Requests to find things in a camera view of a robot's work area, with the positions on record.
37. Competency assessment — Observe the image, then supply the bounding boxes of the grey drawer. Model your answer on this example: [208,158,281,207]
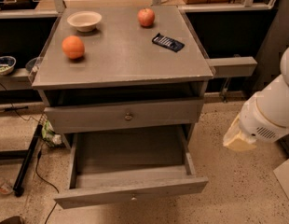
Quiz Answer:
[45,98,203,133]
[55,125,208,209]

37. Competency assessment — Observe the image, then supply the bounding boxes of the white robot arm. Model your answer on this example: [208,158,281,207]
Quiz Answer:
[223,47,289,152]

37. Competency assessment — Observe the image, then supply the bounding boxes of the grey wooden drawer cabinet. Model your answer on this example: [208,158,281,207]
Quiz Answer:
[32,6,213,147]

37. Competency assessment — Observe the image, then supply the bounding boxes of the grey top drawer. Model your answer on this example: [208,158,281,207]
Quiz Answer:
[45,98,203,133]

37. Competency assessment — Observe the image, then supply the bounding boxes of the grey side shelf bar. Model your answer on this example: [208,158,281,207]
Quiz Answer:
[207,57,257,78]

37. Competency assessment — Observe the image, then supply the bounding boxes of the dark blue snack packet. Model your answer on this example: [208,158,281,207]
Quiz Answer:
[152,34,185,52]

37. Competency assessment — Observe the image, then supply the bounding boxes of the red apple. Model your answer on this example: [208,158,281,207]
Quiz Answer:
[137,8,155,27]

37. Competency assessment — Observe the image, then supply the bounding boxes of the green white crumpled bag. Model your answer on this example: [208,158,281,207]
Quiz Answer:
[41,120,62,147]

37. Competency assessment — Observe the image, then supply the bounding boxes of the orange fruit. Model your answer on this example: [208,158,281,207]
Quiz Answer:
[62,35,85,59]

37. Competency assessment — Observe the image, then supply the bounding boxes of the white empty bowl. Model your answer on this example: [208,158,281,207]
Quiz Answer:
[67,11,102,32]

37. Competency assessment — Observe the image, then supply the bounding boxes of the small clear bowl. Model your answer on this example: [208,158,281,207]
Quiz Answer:
[25,57,43,73]

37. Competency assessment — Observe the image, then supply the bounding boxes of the black metal stand leg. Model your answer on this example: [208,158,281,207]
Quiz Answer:
[13,124,42,197]

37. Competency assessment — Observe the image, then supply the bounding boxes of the crumpled plastic wrapper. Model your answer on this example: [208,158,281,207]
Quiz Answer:
[0,176,13,195]

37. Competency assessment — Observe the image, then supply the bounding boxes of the blue patterned bowl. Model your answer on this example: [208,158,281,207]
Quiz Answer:
[0,56,16,76]

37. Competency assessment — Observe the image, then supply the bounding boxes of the black floor cable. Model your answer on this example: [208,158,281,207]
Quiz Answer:
[35,149,61,224]

